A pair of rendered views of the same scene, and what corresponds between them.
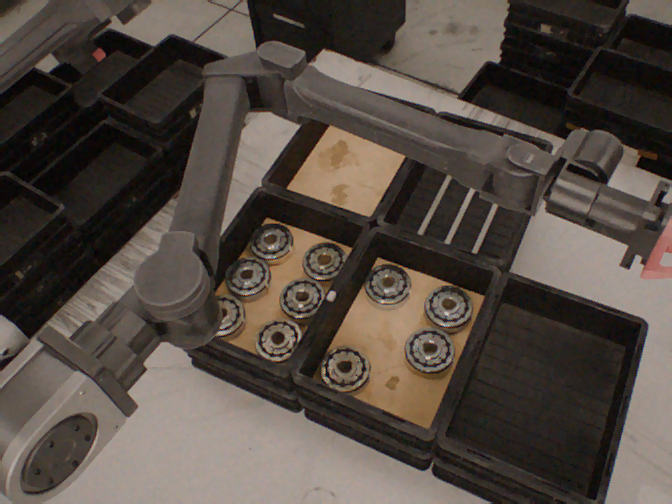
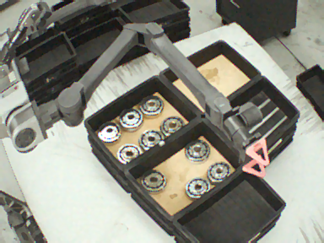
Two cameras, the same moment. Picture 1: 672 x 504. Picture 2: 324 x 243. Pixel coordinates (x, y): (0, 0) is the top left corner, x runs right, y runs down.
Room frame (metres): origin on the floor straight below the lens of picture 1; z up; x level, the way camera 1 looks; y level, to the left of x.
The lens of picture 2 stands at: (-0.36, -0.45, 2.63)
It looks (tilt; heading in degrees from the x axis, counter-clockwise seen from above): 53 degrees down; 24
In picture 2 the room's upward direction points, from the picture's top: 4 degrees counter-clockwise
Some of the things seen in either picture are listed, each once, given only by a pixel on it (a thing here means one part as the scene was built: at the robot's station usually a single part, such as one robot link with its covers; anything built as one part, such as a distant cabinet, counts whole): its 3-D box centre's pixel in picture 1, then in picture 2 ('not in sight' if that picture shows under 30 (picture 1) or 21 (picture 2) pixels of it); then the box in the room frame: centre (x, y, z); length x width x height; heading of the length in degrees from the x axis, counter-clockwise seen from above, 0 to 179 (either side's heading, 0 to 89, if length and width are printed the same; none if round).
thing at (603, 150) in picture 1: (560, 169); (238, 116); (0.54, -0.29, 1.45); 0.12 x 0.11 x 0.09; 53
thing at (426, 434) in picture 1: (400, 323); (187, 170); (0.63, -0.10, 0.92); 0.40 x 0.30 x 0.02; 149
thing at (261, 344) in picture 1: (278, 339); (129, 154); (0.65, 0.16, 0.86); 0.10 x 0.10 x 0.01
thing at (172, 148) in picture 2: (399, 334); (187, 175); (0.63, -0.10, 0.87); 0.40 x 0.30 x 0.11; 149
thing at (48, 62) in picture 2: (18, 271); (49, 78); (1.26, 1.07, 0.37); 0.40 x 0.30 x 0.45; 142
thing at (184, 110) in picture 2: (275, 285); (141, 127); (0.78, 0.16, 0.87); 0.40 x 0.30 x 0.11; 149
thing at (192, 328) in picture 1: (173, 309); (67, 110); (0.39, 0.20, 1.44); 0.10 x 0.09 x 0.05; 142
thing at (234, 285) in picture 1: (247, 275); (131, 117); (0.82, 0.22, 0.86); 0.10 x 0.10 x 0.01
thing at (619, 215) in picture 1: (623, 217); (245, 143); (0.45, -0.34, 1.46); 0.07 x 0.07 x 0.10; 53
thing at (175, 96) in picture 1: (180, 122); (154, 27); (1.89, 0.57, 0.37); 0.40 x 0.30 x 0.45; 142
